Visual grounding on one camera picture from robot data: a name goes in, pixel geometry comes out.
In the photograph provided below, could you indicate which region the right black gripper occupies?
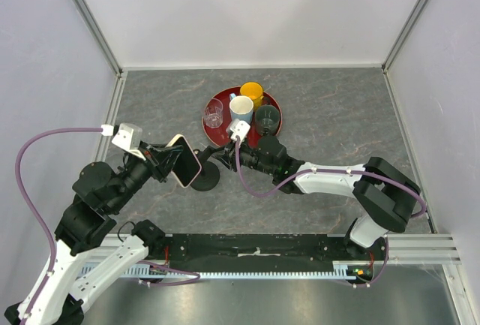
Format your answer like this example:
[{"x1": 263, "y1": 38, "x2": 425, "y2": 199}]
[{"x1": 211, "y1": 137, "x2": 276, "y2": 177}]

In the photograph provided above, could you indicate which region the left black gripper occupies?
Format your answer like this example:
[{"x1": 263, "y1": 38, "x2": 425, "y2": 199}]
[{"x1": 109, "y1": 140, "x2": 185, "y2": 212}]

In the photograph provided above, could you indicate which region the phone with pink case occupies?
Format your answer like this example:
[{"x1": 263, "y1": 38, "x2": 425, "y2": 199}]
[{"x1": 167, "y1": 134, "x2": 202, "y2": 188}]

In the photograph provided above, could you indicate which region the black phone stand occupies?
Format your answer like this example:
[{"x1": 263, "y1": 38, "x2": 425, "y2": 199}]
[{"x1": 190, "y1": 146, "x2": 224, "y2": 191}]

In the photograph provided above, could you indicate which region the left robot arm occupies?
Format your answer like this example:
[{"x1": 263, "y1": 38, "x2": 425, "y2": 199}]
[{"x1": 4, "y1": 143, "x2": 187, "y2": 324}]

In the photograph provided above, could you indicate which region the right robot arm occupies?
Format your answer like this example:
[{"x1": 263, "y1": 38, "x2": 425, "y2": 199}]
[{"x1": 215, "y1": 136, "x2": 427, "y2": 260}]

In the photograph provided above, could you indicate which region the red round tray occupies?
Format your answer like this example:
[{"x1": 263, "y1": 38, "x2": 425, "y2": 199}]
[{"x1": 202, "y1": 86, "x2": 282, "y2": 148}]

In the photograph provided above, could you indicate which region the clear plastic cup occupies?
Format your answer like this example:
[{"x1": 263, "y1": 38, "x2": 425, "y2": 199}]
[{"x1": 202, "y1": 98, "x2": 224, "y2": 128}]

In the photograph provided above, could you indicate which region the light blue mug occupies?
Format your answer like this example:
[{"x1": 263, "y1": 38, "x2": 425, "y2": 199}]
[{"x1": 229, "y1": 93, "x2": 254, "y2": 124}]

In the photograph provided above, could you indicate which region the dark green glass mug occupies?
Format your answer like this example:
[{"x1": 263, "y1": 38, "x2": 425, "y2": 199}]
[{"x1": 254, "y1": 105, "x2": 281, "y2": 136}]

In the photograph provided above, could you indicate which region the yellow mug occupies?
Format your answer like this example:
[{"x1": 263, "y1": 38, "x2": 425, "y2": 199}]
[{"x1": 240, "y1": 82, "x2": 263, "y2": 111}]

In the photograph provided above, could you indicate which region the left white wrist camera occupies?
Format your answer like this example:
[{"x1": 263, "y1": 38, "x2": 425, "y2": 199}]
[{"x1": 101, "y1": 123, "x2": 146, "y2": 161}]

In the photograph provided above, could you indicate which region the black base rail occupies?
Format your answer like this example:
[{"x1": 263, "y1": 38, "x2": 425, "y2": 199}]
[{"x1": 157, "y1": 233, "x2": 386, "y2": 272}]

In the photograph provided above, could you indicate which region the slotted cable duct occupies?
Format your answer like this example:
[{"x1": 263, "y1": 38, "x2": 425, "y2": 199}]
[{"x1": 80, "y1": 260, "x2": 374, "y2": 280}]

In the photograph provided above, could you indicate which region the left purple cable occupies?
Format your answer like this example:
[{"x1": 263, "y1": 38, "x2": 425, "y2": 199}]
[{"x1": 14, "y1": 126, "x2": 106, "y2": 325}]

